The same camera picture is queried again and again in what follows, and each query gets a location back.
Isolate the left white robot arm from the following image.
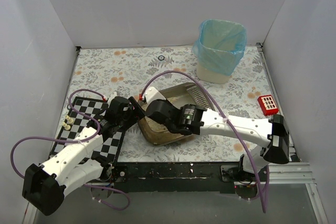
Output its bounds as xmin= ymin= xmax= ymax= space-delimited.
xmin=22 ymin=96 xmax=145 ymax=216

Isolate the floral table mat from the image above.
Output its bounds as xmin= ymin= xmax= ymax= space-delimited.
xmin=69 ymin=46 xmax=271 ymax=162

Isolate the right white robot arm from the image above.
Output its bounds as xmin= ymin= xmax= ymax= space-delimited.
xmin=146 ymin=99 xmax=290 ymax=174

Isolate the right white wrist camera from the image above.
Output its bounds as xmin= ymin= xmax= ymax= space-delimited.
xmin=139 ymin=87 xmax=166 ymax=104

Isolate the purple cable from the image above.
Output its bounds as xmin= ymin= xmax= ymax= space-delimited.
xmin=143 ymin=70 xmax=270 ymax=214
xmin=10 ymin=89 xmax=131 ymax=211

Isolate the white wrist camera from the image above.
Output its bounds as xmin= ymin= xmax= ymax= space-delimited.
xmin=102 ymin=91 xmax=118 ymax=104
xmin=139 ymin=87 xmax=166 ymax=104

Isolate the brown plastic litter box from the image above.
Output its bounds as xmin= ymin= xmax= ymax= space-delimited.
xmin=138 ymin=82 xmax=214 ymax=146

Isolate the beige trash bin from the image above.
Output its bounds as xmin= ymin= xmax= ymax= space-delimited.
xmin=196 ymin=63 xmax=231 ymax=84

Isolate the blue plastic bin liner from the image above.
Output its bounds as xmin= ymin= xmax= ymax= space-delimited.
xmin=193 ymin=19 xmax=247 ymax=76

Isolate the red toy block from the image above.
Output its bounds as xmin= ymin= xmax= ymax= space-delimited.
xmin=257 ymin=94 xmax=279 ymax=116

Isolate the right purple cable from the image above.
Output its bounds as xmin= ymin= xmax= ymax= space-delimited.
xmin=143 ymin=70 xmax=270 ymax=214

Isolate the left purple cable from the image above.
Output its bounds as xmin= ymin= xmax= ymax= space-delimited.
xmin=10 ymin=89 xmax=131 ymax=211

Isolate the black white chessboard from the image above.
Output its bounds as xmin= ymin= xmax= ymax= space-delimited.
xmin=49 ymin=96 xmax=127 ymax=164

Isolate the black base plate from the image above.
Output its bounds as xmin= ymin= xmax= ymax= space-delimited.
xmin=78 ymin=161 xmax=259 ymax=194

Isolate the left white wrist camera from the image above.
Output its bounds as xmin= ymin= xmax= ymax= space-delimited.
xmin=102 ymin=91 xmax=118 ymax=104

